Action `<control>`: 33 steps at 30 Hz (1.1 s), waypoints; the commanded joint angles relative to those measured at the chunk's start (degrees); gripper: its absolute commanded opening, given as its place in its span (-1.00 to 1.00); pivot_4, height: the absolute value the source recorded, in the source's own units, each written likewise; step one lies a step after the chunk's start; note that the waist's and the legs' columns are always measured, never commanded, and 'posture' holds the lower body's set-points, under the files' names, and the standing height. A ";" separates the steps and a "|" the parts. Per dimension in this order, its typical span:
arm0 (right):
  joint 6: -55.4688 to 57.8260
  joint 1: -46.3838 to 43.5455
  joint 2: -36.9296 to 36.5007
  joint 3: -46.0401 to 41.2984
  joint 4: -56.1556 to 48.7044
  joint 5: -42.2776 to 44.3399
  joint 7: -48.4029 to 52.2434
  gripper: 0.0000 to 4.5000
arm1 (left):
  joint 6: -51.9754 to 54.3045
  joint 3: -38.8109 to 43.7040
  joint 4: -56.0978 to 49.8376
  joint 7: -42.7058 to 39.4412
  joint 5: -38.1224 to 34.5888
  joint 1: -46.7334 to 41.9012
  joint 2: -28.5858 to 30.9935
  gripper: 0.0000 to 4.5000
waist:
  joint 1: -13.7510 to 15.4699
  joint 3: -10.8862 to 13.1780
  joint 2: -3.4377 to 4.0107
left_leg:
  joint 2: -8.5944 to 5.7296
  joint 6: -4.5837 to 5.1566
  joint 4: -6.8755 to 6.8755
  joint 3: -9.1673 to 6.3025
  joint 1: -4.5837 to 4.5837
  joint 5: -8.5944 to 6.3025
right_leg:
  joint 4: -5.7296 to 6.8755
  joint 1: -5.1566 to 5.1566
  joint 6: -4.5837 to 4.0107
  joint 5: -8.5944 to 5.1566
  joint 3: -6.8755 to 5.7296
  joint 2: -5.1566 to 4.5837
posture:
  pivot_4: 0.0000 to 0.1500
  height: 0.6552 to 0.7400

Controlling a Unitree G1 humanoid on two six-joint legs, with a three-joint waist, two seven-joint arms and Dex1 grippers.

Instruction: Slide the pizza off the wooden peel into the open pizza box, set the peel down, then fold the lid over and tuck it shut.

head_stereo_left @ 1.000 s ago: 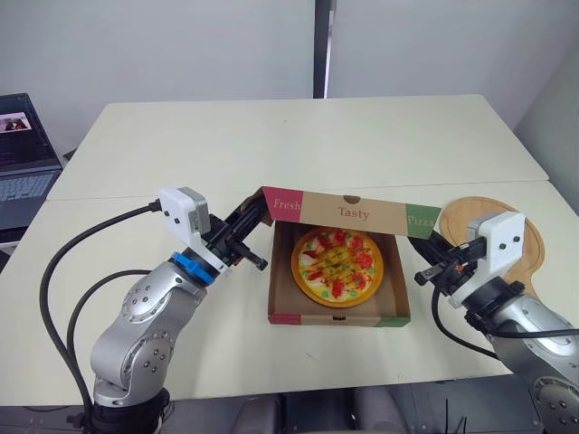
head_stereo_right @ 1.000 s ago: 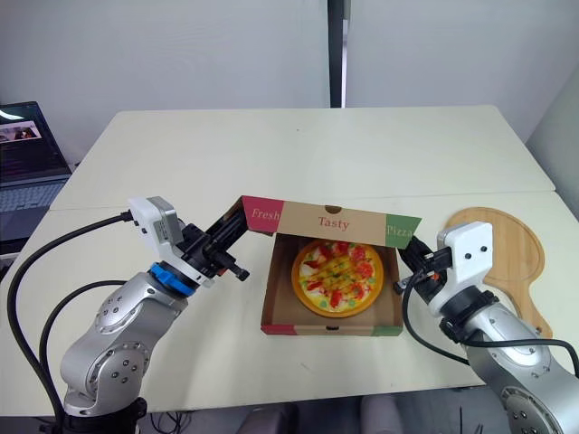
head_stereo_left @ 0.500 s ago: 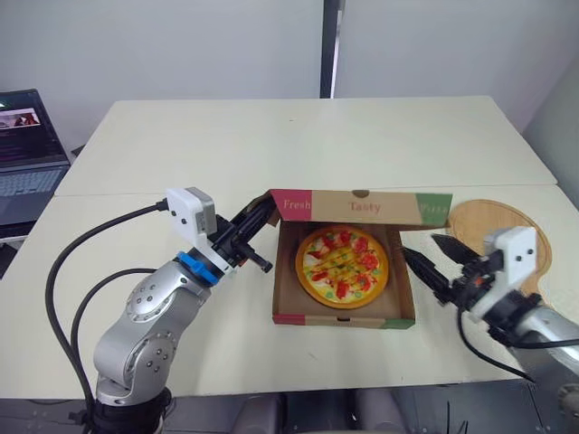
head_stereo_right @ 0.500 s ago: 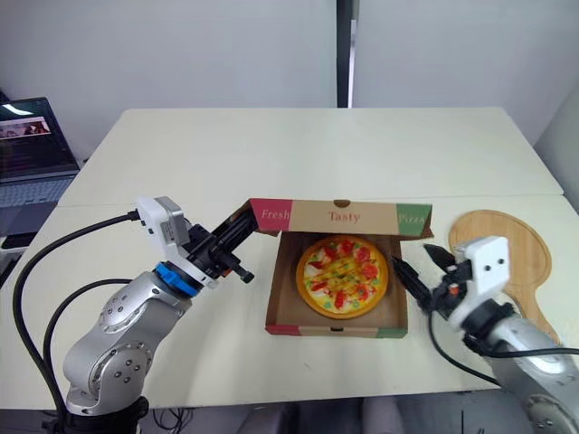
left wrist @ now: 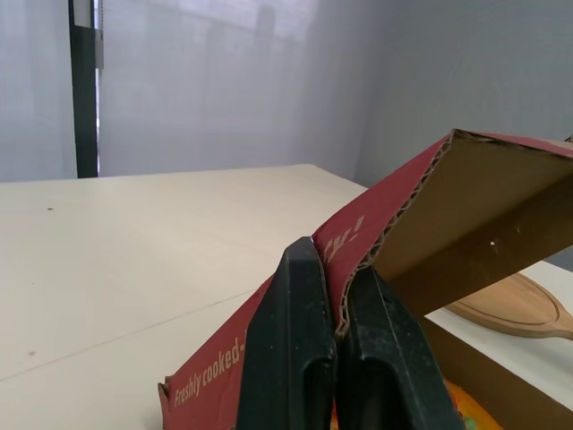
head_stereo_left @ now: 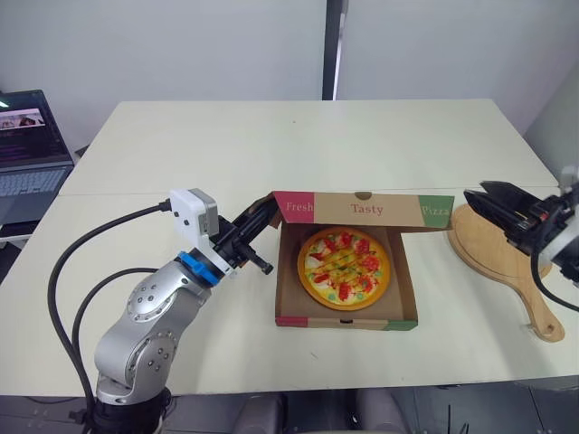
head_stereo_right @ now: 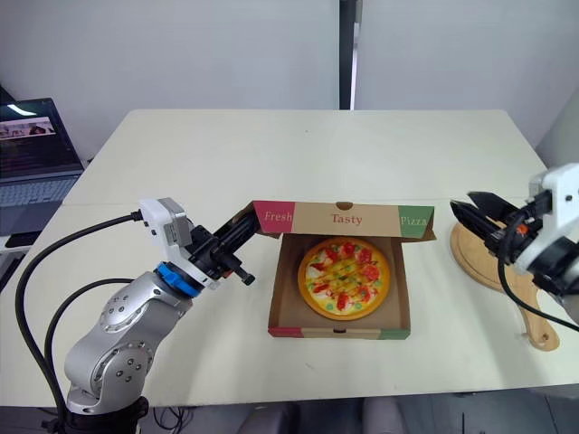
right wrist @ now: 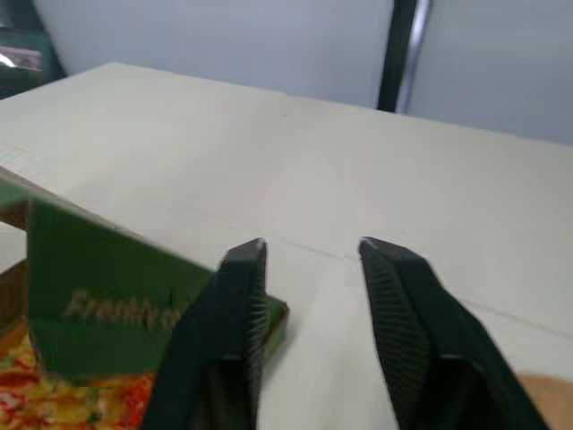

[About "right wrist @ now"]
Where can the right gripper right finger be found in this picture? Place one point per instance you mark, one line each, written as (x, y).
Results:
(421, 331)

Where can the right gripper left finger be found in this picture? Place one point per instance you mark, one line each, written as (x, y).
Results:
(210, 340)

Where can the green cardboard pizza box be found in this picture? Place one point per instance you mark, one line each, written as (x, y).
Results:
(107, 286)

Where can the wooden pizza peel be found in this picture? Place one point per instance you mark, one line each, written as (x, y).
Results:
(548, 401)

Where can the pizza with colourful toppings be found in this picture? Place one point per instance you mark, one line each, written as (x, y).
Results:
(67, 398)

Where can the dark green cabinet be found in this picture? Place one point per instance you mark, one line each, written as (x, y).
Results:
(22, 49)

